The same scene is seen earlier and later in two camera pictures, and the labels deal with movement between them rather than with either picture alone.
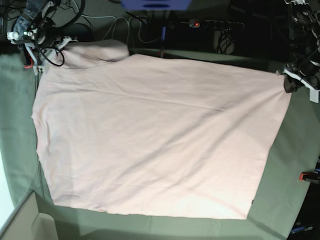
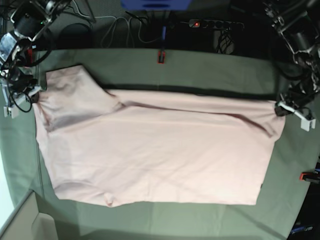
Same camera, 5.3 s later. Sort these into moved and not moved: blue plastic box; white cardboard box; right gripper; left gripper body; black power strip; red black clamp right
Moved: right gripper; left gripper body
Not moved: black power strip; blue plastic box; red black clamp right; white cardboard box
